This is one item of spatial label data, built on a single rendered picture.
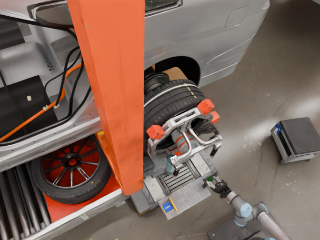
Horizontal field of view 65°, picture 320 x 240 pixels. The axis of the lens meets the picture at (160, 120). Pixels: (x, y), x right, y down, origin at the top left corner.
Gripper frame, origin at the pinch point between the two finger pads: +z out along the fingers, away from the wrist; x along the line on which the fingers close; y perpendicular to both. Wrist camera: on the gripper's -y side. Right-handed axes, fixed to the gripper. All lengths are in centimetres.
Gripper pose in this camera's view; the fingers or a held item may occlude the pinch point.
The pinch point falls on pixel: (211, 180)
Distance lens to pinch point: 205.8
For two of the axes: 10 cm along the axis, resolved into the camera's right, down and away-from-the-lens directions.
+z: -5.3, -4.4, 7.2
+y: -1.8, -7.7, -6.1
